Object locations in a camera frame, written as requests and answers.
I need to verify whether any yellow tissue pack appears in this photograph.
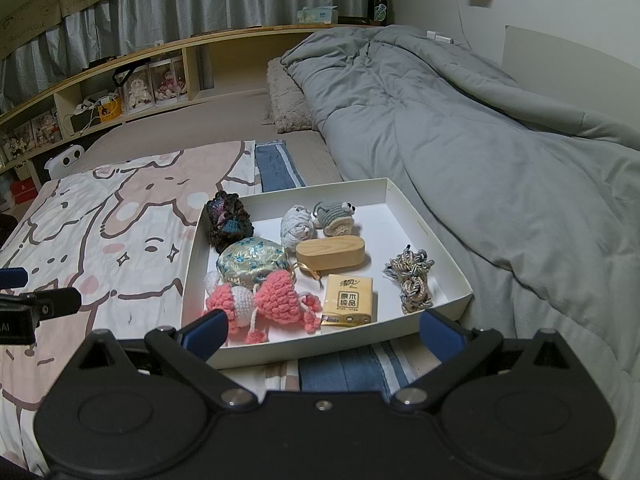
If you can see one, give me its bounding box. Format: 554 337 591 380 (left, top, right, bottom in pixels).
320 274 375 328

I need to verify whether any grey duvet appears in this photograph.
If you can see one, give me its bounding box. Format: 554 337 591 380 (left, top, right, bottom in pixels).
280 25 640 480

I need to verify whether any white device with eye holes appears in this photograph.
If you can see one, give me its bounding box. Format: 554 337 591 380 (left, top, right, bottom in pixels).
44 144 85 178

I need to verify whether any braided rope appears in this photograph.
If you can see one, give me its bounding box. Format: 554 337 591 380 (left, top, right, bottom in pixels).
384 245 436 315

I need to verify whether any white lace pouch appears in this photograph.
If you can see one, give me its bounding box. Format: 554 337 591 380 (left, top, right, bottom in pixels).
280 204 316 248

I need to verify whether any pink crochet toy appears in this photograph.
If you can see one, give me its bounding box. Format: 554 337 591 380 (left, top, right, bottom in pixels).
202 269 322 345

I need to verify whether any tissue box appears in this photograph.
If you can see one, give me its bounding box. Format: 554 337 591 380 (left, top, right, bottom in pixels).
297 6 338 26

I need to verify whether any dark crochet scrunchie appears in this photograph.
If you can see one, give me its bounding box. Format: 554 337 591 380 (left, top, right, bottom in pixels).
204 191 252 253

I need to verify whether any row of figurine boxes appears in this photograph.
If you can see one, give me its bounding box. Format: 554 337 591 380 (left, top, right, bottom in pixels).
0 110 63 161

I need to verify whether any white cardboard box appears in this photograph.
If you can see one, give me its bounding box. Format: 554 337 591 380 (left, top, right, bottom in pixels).
179 177 475 371

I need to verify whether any beige fuzzy pillow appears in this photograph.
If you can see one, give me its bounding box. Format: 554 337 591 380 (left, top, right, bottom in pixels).
262 57 321 133

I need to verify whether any printed blanket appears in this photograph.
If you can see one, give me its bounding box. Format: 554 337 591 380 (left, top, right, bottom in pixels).
0 140 301 476

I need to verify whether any oval wooden box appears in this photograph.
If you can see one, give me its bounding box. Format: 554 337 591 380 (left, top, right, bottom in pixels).
295 235 372 278

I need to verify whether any blue brocade pouch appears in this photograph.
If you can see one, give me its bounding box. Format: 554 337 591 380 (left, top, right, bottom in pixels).
216 236 292 288

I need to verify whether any black strap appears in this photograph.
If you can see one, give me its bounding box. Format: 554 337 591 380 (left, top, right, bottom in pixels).
112 66 151 88

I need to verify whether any grey curtain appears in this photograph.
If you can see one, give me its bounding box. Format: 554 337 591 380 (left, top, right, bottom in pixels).
0 0 381 106

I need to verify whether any blue towel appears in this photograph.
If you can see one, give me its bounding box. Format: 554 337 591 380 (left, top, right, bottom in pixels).
254 140 443 401

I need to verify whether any grey crochet toy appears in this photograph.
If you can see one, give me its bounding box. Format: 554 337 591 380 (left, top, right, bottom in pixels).
312 200 357 238

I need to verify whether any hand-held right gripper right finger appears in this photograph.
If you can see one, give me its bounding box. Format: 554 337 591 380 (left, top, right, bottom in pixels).
389 308 576 411

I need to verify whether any wooden headboard shelf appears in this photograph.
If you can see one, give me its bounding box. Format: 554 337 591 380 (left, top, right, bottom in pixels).
0 24 381 181

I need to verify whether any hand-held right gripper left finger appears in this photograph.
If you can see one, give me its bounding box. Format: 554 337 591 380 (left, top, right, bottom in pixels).
75 308 262 411

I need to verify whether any red box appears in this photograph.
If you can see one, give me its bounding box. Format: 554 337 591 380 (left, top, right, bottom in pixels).
10 180 38 203

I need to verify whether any black box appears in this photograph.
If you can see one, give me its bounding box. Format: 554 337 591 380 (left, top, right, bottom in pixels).
70 112 101 133

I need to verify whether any doll display case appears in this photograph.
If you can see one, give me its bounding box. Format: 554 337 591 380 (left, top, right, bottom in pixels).
121 65 153 113
149 57 190 106

